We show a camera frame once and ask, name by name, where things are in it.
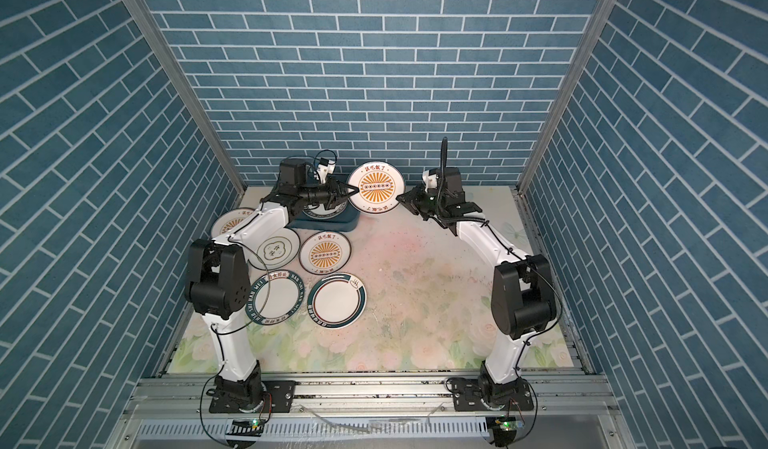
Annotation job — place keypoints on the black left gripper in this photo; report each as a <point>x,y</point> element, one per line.
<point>331,191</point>

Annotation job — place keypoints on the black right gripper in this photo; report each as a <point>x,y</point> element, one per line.
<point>414,197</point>

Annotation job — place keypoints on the green lettered rim plate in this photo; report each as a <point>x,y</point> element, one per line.
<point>275,297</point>
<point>321,212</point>

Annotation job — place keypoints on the teal plastic bin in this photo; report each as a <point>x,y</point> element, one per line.
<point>327,221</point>

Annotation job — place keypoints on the orange sunburst plate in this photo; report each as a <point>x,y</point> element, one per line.
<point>379,184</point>
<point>325,253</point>
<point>229,221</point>

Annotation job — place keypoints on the green striped rim plate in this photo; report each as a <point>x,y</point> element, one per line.
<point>337,301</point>

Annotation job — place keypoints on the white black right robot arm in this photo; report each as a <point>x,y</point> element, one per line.
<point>523,300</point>

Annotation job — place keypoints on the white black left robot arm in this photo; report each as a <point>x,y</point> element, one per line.
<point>218,274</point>

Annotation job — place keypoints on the white plate green flower outline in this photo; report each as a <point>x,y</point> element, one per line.
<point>276,251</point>

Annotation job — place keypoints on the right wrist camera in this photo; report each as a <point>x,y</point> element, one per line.
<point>430,179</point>

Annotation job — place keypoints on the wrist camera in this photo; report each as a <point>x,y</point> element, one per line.
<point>430,179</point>
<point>324,163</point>

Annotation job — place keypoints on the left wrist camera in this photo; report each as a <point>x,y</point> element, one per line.
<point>324,163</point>

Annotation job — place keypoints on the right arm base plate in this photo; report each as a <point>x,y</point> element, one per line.
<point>468,395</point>

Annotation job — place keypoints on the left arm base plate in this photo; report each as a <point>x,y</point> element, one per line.
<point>279,396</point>

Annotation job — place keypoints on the aluminium mounting rail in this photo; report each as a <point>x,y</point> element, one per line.
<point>571,410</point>

